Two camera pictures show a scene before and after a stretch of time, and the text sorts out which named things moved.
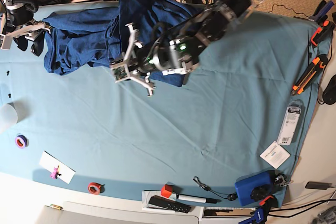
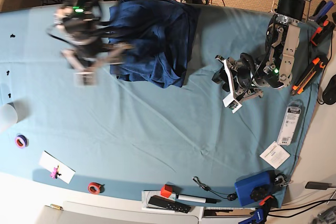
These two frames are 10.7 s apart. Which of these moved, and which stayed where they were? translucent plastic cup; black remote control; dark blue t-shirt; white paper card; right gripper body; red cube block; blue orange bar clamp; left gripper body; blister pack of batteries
Moved: left gripper body; right gripper body; dark blue t-shirt
Stayed: blue orange bar clamp; red cube block; blister pack of batteries; translucent plastic cup; white paper card; black remote control
